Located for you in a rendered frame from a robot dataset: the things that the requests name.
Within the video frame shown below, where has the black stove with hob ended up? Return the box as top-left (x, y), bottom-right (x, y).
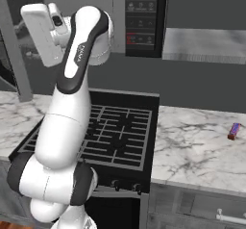
top-left (8, 88), bottom-right (160, 229)

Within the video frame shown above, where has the white drawer handle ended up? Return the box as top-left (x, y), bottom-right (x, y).
top-left (215, 208), bottom-right (246, 225)

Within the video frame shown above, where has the purple red candy bar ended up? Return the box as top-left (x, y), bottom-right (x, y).
top-left (227, 122), bottom-right (242, 141)

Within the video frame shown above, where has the black oven door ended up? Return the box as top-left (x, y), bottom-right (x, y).
top-left (84, 195), bottom-right (142, 229)

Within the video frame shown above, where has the grey oven door handle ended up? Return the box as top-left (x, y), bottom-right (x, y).
top-left (90, 189), bottom-right (142, 200)

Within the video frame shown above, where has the grey black microwave oven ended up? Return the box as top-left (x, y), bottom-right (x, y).
top-left (39, 0), bottom-right (169, 59)

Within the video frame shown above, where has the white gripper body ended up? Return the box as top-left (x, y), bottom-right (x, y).
top-left (20, 3), bottom-right (64, 68)

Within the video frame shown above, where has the dark grey wall cupboard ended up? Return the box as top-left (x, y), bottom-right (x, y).
top-left (161, 0), bottom-right (246, 65)

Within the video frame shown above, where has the grey microwave door handle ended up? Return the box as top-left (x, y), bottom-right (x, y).
top-left (111, 0), bottom-right (127, 54)

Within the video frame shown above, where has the grey base cupboard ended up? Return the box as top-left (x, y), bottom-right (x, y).
top-left (0, 158), bottom-right (35, 223)

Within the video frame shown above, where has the black stove knob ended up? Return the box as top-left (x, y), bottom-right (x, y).
top-left (110, 179), bottom-right (121, 191)
top-left (132, 182), bottom-right (144, 195)

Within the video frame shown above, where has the grey window frame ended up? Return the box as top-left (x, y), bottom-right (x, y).
top-left (0, 0), bottom-right (44, 103)

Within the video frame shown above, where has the grey drawer front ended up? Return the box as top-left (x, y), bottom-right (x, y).
top-left (146, 182), bottom-right (246, 229)

